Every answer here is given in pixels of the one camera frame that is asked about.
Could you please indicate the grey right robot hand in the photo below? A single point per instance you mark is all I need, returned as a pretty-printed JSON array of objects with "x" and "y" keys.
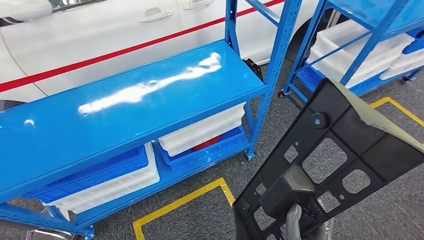
[{"x": 294, "y": 222}]

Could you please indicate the black plastic frame part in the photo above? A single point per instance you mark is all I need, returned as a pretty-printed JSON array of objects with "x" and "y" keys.
[{"x": 331, "y": 106}]

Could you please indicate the blue wheeled shelf rack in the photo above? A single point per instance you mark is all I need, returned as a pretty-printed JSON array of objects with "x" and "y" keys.
[{"x": 377, "y": 36}]

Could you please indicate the blue metal shelf rack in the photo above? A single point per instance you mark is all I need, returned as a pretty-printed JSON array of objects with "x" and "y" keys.
[{"x": 82, "y": 149}]

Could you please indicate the yellow floor tape square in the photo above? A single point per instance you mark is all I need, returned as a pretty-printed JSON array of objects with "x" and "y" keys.
[{"x": 182, "y": 200}]

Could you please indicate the red item in crate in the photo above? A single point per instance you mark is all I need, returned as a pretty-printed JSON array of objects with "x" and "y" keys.
[{"x": 207, "y": 143}]

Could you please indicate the white plastic crate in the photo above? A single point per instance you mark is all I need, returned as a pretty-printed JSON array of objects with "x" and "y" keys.
[
  {"x": 338, "y": 38},
  {"x": 198, "y": 127},
  {"x": 205, "y": 138},
  {"x": 116, "y": 190}
]

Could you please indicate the black ribbed block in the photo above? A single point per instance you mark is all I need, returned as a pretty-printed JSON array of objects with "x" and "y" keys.
[{"x": 253, "y": 68}]

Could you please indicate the red barrier belt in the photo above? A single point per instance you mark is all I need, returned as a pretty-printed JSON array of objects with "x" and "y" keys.
[{"x": 116, "y": 53}]

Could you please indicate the white car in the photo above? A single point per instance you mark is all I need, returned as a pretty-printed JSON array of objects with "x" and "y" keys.
[{"x": 99, "y": 33}]

